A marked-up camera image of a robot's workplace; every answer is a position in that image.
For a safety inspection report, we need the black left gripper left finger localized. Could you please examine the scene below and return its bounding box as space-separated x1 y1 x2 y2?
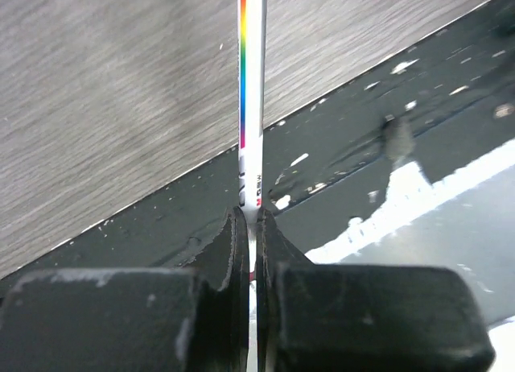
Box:
1 209 249 371

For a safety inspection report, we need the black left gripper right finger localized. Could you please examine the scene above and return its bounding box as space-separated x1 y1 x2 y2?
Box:
255 209 496 371

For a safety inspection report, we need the white marker with pink cap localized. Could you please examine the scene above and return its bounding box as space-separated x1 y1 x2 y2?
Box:
236 0 269 372

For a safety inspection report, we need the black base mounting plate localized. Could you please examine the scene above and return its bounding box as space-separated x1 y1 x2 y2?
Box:
1 0 514 289

